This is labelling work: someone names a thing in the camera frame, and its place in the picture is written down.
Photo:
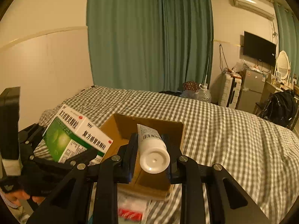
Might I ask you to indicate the white suitcase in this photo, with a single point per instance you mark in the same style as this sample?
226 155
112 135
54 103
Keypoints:
229 91

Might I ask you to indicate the green curtain left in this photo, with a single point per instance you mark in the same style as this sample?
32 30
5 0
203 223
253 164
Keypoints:
151 45

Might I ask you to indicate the black backpack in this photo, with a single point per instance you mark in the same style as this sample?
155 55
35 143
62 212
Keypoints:
281 108

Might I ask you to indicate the clear water jug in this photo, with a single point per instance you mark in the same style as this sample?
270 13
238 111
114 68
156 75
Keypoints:
203 94

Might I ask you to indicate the white vanity desk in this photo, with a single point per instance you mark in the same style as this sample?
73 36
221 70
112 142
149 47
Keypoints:
269 89

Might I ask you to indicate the person's left hand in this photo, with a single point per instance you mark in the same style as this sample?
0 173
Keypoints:
16 196

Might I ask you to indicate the white air conditioner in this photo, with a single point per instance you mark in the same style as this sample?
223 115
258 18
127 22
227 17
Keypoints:
256 6

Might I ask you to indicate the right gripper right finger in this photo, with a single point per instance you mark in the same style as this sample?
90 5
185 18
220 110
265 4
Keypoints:
209 190

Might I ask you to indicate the white cream tube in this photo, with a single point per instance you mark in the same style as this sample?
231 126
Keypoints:
153 155

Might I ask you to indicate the checkered bed quilt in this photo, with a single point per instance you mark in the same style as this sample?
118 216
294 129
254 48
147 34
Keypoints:
261 156

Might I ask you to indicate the brown patterned bag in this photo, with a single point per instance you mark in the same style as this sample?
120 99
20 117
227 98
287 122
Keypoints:
191 86

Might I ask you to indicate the green curtain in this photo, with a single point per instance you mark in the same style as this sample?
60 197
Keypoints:
151 45
288 35

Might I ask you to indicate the grey mini fridge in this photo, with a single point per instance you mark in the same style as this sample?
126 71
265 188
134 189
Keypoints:
251 90

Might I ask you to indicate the green white medicine box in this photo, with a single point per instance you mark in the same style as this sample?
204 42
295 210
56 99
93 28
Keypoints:
71 133

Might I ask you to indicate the clear floss pick jar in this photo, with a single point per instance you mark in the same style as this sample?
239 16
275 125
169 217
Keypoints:
132 208

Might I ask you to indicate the green curtain right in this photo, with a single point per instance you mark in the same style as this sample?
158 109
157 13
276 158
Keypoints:
288 35

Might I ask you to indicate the white oval vanity mirror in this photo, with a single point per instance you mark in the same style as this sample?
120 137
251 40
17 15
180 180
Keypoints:
283 65

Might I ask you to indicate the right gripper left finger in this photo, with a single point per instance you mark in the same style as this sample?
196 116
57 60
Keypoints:
69 201

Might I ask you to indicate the black wall television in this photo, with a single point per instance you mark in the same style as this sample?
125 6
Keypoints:
259 48

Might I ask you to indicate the brown cardboard box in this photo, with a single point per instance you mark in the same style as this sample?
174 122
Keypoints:
150 179

